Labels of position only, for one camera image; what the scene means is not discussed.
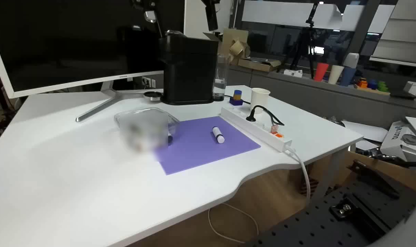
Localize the white power strip cable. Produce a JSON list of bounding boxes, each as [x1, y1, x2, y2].
[[283, 147, 313, 203]]

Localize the clear plastic bottle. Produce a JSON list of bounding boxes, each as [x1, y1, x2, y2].
[[212, 54, 231, 102]]

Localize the grey table leg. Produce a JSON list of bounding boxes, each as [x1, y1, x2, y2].
[[309, 148, 356, 203]]

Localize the green small toy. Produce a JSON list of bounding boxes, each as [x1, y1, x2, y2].
[[377, 80, 392, 93]]

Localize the white monitor stand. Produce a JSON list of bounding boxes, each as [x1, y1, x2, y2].
[[75, 81, 127, 124]]

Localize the black round lid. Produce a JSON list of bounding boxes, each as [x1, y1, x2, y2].
[[143, 91, 164, 102]]

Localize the white power strip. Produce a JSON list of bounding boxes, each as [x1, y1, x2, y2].
[[220, 106, 294, 154]]

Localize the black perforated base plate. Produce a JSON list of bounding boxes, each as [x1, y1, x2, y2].
[[248, 180, 416, 247]]

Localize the white marker dark cap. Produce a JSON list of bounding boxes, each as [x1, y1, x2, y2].
[[145, 128, 175, 144]]

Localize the cardboard box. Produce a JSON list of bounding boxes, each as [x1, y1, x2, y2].
[[205, 27, 264, 73]]

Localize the white paper sheet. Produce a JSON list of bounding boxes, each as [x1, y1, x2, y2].
[[342, 119, 390, 144]]

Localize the grey low cabinet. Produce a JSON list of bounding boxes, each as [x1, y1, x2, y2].
[[226, 63, 416, 130]]

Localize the black tripod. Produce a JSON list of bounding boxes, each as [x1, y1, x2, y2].
[[289, 0, 329, 80]]

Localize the white cup stack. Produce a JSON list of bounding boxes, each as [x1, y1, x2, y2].
[[327, 65, 345, 86]]

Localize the purple paper mat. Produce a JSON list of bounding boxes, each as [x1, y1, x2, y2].
[[151, 115, 263, 176]]

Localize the black plug with cable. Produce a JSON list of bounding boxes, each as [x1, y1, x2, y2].
[[223, 93, 286, 128]]

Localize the white marker brown end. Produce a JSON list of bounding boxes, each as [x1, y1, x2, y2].
[[135, 137, 169, 154]]

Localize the white short marker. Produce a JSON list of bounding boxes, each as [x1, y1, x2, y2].
[[210, 126, 227, 146]]

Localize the white paper cup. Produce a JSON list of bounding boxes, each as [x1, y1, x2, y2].
[[250, 86, 272, 113]]

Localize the white window blind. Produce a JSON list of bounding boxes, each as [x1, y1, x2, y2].
[[370, 0, 416, 70]]

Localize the clear plastic container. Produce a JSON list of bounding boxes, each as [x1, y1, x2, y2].
[[114, 107, 180, 154]]

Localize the white printed paper sheets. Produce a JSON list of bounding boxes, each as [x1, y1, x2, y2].
[[381, 115, 416, 162]]

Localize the white curved monitor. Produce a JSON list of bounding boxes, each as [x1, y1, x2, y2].
[[0, 0, 191, 100]]

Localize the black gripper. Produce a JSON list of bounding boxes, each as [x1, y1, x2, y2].
[[201, 0, 221, 32]]

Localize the blue cup stack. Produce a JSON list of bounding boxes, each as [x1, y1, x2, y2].
[[338, 52, 361, 88]]

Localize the thin floor cable loop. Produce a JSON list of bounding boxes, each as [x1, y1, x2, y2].
[[206, 203, 261, 246]]

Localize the red cup stack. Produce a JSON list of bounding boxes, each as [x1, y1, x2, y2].
[[313, 62, 331, 84]]

